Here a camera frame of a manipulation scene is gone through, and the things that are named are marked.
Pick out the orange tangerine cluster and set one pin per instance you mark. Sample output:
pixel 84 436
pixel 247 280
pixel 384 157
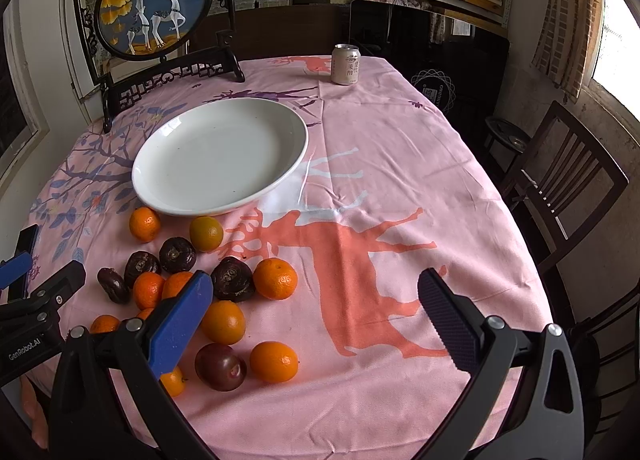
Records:
pixel 174 284
pixel 147 290

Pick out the small dark passion fruit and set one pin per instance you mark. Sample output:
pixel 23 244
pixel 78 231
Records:
pixel 113 285

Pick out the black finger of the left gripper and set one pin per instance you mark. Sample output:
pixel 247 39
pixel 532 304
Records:
pixel 59 288

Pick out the small hidden tangerine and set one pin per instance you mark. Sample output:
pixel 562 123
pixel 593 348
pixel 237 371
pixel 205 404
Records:
pixel 145 313

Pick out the pale beverage can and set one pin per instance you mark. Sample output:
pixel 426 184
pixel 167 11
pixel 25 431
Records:
pixel 345 64

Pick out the dark red plum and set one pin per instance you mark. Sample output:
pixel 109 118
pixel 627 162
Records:
pixel 219 367

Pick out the round deer painting stand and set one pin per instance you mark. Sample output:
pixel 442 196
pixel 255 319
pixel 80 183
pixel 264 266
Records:
pixel 134 46

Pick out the greenish-yellow orange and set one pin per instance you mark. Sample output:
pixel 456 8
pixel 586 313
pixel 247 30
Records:
pixel 206 233

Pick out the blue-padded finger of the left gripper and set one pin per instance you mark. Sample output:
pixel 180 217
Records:
pixel 14 269

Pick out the orange tangerine front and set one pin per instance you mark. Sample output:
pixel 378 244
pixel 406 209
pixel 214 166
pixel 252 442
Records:
pixel 273 362

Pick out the large white plate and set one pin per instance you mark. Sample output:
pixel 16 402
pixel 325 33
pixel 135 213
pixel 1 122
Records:
pixel 217 157

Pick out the dark wooden chair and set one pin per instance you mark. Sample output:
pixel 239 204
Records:
pixel 578 161

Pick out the black smartphone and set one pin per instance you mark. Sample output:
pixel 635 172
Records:
pixel 25 243

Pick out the large wrinkled passion fruit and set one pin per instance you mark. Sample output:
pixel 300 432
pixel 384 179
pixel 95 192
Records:
pixel 232 280

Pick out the right gripper right finger with dark ribbed pad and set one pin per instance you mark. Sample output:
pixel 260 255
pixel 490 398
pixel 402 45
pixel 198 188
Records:
pixel 544 419

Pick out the dark wrinkled passion fruit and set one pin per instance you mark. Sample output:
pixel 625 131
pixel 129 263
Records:
pixel 177 255

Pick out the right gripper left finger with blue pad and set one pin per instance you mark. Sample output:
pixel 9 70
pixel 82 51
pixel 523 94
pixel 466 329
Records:
pixel 108 400

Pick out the pink deer-print tablecloth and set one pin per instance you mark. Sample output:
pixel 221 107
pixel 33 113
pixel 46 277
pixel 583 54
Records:
pixel 386 189

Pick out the window with white frame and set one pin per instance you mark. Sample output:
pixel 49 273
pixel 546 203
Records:
pixel 23 124

